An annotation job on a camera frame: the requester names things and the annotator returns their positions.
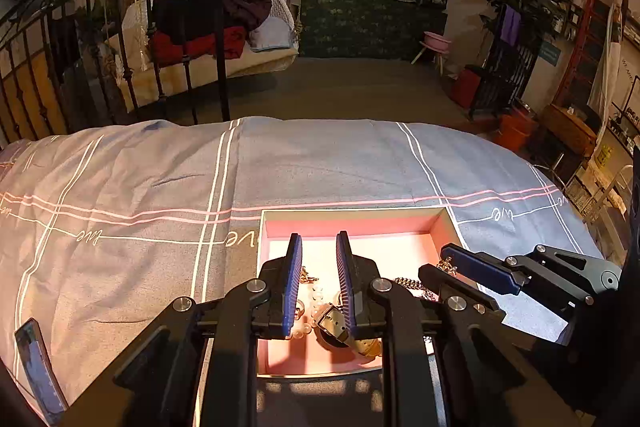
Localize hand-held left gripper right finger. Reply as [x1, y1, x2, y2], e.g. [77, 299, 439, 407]
[335, 230, 568, 427]

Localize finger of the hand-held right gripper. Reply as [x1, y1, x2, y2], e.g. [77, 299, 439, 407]
[440, 242, 623, 308]
[417, 263, 507, 329]

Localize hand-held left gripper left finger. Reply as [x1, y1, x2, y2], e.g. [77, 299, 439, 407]
[75, 232, 304, 427]

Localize pearl bracelet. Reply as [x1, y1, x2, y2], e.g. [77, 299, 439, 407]
[293, 284, 329, 343]

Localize wristwatch with brown strap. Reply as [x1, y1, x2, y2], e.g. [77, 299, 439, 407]
[312, 294, 387, 364]

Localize gold chain necklace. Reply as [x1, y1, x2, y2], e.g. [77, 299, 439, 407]
[394, 275, 437, 304]

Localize pale box with pink lining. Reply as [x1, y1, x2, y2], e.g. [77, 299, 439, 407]
[254, 206, 482, 379]

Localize grey checked duvet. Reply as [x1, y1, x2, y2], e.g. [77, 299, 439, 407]
[0, 116, 609, 427]

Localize orange bucket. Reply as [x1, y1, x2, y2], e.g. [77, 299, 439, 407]
[491, 113, 539, 154]

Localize white trolley cart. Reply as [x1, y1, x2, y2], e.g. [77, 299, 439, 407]
[564, 161, 637, 229]

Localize brown wooden side table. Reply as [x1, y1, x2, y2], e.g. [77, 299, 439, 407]
[536, 103, 599, 158]

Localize red bag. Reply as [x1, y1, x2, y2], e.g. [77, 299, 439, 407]
[449, 65, 484, 108]

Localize black metal rack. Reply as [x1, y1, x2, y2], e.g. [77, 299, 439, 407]
[469, 6, 544, 118]

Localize pink stool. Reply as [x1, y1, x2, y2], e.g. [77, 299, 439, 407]
[410, 31, 452, 74]

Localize white hanging swing chair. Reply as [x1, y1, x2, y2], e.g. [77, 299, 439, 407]
[119, 0, 302, 114]

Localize purple towel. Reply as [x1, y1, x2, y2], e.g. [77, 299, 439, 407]
[499, 3, 524, 48]

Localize red ladder shelf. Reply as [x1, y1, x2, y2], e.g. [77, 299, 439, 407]
[554, 0, 614, 108]

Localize light blue cloth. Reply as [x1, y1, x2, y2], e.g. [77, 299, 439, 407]
[246, 16, 294, 54]

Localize green patterned cabinet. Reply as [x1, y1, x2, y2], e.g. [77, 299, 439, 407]
[299, 0, 449, 61]

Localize black smartphone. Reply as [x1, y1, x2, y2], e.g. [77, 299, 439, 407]
[13, 317, 70, 426]

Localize red cloth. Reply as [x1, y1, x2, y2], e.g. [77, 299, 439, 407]
[149, 26, 249, 68]

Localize dark brown garment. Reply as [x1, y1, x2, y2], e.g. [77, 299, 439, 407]
[221, 0, 274, 34]

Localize black garment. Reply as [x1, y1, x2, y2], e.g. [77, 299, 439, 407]
[149, 0, 227, 44]

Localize black iron bed frame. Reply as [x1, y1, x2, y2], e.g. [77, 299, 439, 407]
[0, 0, 232, 144]

